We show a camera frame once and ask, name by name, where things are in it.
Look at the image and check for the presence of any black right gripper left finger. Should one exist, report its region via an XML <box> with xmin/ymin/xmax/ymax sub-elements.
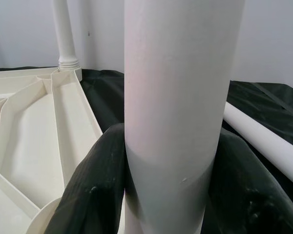
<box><xmin>44</xmin><ymin>123</ymin><xmax>127</xmax><ymax>234</ymax></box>

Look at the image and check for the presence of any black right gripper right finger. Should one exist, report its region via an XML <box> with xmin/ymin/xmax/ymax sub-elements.
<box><xmin>202</xmin><ymin>128</ymin><xmax>293</xmax><ymax>234</ymax></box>

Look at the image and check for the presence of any white plastic children table top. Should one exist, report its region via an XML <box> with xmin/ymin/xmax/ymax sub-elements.
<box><xmin>0</xmin><ymin>67</ymin><xmax>126</xmax><ymax>234</ymax></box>

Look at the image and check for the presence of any white plastic table leg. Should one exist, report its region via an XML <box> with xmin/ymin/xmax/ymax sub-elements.
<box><xmin>123</xmin><ymin>0</ymin><xmax>246</xmax><ymax>234</ymax></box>
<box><xmin>52</xmin><ymin>0</ymin><xmax>82</xmax><ymax>73</ymax></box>
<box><xmin>223</xmin><ymin>101</ymin><xmax>293</xmax><ymax>191</ymax></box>

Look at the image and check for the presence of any black tablecloth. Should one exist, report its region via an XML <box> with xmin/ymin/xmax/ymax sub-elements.
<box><xmin>0</xmin><ymin>66</ymin><xmax>293</xmax><ymax>234</ymax></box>

